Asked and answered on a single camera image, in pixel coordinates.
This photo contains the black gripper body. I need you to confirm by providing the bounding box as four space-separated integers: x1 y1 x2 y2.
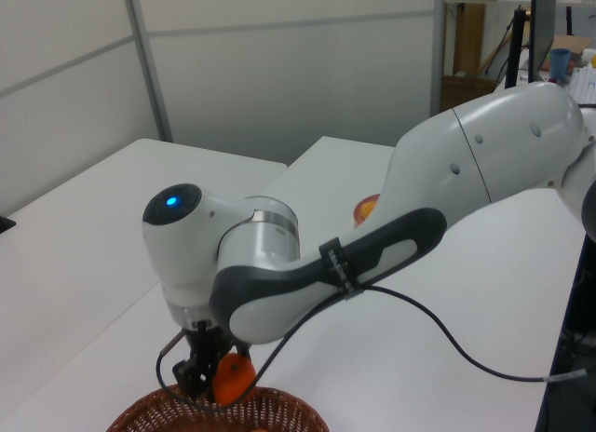
183 322 235 367

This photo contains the toy orange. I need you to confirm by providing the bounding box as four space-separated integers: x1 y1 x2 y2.
211 352 257 406

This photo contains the brown woven basket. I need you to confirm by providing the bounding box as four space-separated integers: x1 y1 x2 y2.
105 384 330 432

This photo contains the pink plate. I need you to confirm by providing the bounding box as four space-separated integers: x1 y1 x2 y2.
352 196 374 228

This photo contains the brown cardboard panel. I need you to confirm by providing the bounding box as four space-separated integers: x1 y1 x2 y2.
454 3 486 77

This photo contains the black tripod stand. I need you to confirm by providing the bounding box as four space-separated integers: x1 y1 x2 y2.
504 6 532 89

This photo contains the blue cup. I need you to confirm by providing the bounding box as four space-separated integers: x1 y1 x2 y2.
549 48 572 83

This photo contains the black monitor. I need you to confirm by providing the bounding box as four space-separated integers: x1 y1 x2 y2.
530 0 558 83

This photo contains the black cable strap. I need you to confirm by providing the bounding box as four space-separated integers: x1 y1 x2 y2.
318 237 365 302

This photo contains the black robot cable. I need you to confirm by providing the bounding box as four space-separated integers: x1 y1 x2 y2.
156 285 596 411

